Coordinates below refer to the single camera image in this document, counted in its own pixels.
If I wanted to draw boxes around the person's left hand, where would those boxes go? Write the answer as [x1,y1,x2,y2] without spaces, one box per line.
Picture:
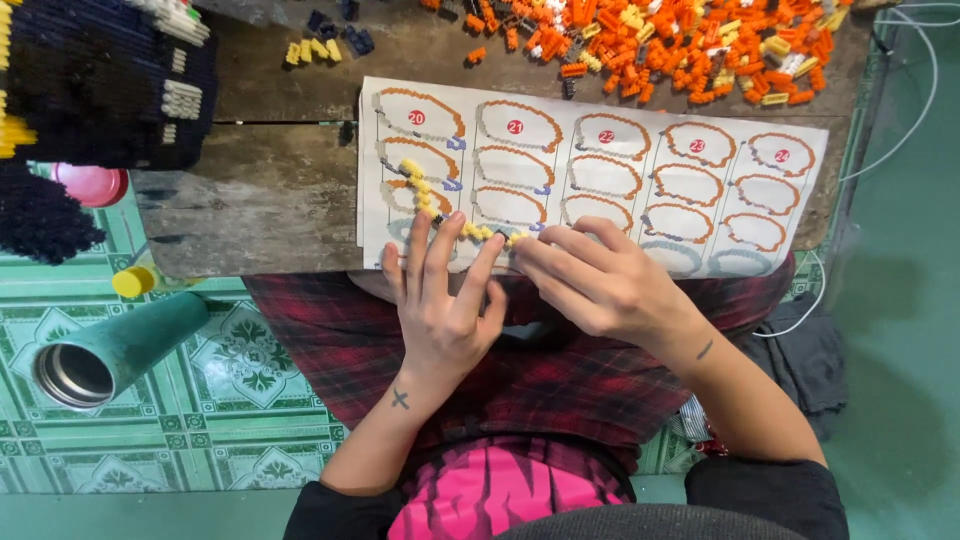
[378,210,511,381]

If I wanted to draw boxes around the person's right hand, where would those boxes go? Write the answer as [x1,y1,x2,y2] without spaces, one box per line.
[511,216,712,363]

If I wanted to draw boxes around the yellow brick chain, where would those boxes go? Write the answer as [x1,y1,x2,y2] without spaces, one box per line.
[399,157,530,249]

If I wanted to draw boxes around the red plaid trousers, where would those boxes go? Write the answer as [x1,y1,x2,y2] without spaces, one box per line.
[243,253,798,481]

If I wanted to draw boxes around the paper instruction sheet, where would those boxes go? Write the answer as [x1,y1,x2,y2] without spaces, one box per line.
[357,75,831,280]

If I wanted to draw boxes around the striped white cloth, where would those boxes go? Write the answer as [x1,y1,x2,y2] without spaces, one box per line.
[671,393,730,459]

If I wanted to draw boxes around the pink printed shirt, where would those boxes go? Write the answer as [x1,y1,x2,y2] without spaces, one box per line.
[385,437,639,540]

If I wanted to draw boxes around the dark grey cloth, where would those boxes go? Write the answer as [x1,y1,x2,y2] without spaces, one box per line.
[737,291,850,442]

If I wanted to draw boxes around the black jacket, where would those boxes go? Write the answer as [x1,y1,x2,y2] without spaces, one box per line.
[282,455,850,540]

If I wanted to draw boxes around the pile of orange bricks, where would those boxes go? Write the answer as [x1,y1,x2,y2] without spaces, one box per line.
[420,0,852,106]

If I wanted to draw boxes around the clear bottle with yellow cap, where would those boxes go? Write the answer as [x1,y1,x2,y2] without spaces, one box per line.
[111,253,205,300]

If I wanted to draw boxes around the green steel tumbler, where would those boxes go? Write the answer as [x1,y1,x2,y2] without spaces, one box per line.
[31,291,212,412]

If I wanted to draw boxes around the pink plastic lid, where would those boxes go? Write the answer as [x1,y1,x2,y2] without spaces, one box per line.
[51,162,131,209]

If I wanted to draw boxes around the large navy brick model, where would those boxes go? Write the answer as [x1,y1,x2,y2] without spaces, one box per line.
[0,0,220,266]

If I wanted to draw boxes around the white cable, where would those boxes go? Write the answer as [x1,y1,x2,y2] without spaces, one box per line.
[752,249,828,339]
[838,3,960,183]

